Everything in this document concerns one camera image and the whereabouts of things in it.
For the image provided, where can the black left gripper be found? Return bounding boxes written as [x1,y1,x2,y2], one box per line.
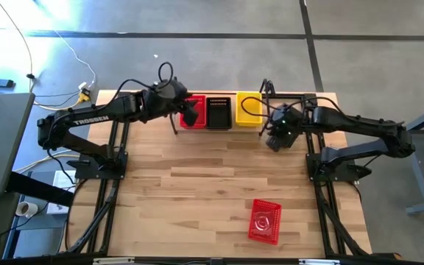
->
[141,77,200,127]

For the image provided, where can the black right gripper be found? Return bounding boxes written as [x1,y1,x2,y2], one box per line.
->
[266,104,307,152]

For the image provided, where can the red plastic basket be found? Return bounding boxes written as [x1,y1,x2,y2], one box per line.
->
[247,199,283,246]
[179,94,207,130]

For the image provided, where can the black plastic basket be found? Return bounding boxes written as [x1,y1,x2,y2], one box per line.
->
[205,96,233,131]

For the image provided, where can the yellow plastic basket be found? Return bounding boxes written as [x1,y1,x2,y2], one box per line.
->
[235,91,264,128]

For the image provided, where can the silver aluminium bar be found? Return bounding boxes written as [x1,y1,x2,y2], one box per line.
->
[298,258,342,265]
[93,256,136,265]

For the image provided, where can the black desk leg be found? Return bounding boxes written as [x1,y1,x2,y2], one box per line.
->
[4,171,76,208]

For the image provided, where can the white cup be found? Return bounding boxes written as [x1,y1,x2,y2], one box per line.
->
[15,201,39,218]

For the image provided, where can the grey desk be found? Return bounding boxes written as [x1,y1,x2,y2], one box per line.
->
[0,91,36,199]

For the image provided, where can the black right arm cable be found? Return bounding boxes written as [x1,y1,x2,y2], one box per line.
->
[240,96,345,121]

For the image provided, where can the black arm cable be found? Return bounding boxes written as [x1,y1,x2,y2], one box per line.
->
[240,96,345,121]
[114,61,174,100]

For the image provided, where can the black aluminium rig frame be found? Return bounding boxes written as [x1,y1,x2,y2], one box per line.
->
[60,90,400,265]

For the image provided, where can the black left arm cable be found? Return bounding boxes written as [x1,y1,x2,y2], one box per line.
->
[114,61,174,100]

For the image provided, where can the white floor cable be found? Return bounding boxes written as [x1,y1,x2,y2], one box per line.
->
[52,29,98,89]

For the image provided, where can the yellow cable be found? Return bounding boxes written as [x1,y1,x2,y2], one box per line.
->
[33,99,84,112]
[13,152,82,174]

